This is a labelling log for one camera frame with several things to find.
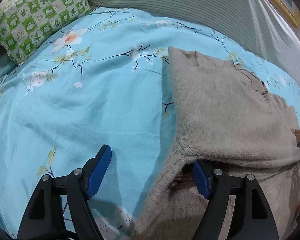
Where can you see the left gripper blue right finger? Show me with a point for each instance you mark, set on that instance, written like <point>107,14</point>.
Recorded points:
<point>201,174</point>

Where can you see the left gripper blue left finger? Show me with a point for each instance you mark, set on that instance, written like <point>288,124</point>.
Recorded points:
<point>95,169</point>

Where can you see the beige knit sweater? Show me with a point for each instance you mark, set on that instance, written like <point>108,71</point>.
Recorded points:
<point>224,113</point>

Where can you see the light blue floral bedsheet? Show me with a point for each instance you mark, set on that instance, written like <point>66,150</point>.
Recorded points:
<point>104,79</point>

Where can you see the striped grey-green headboard cushion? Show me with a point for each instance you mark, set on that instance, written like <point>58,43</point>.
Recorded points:
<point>254,24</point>

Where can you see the green checkered pillow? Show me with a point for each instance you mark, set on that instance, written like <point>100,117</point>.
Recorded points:
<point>26,24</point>

